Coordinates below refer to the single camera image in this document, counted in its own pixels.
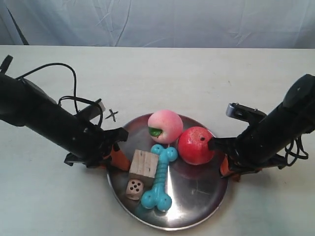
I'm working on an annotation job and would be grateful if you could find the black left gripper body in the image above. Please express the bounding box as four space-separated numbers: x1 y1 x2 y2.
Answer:
64 127 128 168

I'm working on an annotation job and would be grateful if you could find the pink toy peach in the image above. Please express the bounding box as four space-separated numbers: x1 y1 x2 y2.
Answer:
148 110 184 144

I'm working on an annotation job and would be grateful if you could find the large round metal plate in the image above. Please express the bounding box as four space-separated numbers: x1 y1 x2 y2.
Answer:
106 113 229 232

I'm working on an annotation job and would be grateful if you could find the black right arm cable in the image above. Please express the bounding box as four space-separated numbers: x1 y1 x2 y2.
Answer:
284 134 310 163

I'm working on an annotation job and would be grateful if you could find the grey fabric backdrop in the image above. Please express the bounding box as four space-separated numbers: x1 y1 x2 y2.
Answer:
0 0 315 49

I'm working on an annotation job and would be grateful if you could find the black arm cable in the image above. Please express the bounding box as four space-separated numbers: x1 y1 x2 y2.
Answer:
14 62 104 128
284 134 310 163

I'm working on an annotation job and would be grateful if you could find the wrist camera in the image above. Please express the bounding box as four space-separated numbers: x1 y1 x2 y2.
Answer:
76 98 105 121
226 103 267 125

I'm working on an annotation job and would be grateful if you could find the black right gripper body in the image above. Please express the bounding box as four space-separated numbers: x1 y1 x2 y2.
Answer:
208 138 285 174

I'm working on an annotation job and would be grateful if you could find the light wooden block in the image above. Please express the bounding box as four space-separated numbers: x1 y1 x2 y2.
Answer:
129 149 159 187

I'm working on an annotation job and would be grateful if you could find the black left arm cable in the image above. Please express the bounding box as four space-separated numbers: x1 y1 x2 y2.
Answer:
14 62 104 128

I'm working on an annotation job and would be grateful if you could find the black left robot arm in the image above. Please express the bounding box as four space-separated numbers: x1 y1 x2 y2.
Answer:
0 74 130 171

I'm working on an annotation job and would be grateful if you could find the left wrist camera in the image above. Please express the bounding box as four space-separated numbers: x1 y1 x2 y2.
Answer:
76 98 105 121

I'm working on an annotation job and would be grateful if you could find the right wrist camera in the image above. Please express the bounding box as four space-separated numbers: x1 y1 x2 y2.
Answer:
226 103 267 125

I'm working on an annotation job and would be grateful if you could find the wooden die with dots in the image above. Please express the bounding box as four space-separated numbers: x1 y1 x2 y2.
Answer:
126 179 144 201

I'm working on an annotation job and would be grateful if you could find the red toy apple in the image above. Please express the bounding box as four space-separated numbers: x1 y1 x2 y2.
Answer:
177 126 214 165

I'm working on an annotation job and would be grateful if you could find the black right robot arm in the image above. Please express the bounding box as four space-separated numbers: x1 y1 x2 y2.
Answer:
208 74 315 178

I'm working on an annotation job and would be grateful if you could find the blue rubber bone toy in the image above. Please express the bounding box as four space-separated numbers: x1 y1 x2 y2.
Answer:
140 144 178 212

